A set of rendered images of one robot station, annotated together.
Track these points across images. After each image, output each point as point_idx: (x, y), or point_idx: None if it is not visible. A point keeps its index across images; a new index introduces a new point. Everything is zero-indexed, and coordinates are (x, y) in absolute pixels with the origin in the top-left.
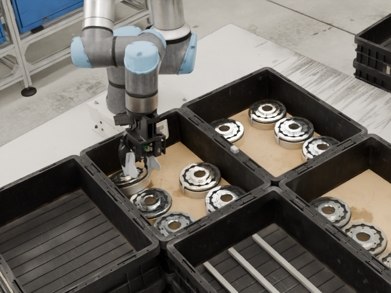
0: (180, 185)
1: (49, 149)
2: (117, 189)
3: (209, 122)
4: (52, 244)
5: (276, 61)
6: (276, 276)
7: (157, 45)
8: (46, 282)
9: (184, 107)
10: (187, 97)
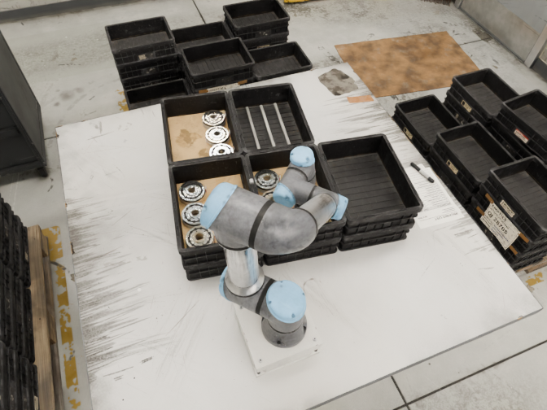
0: None
1: (359, 342)
2: (329, 182)
3: None
4: (369, 199)
5: (117, 376)
6: (264, 141)
7: (284, 175)
8: (374, 178)
9: None
10: (237, 309)
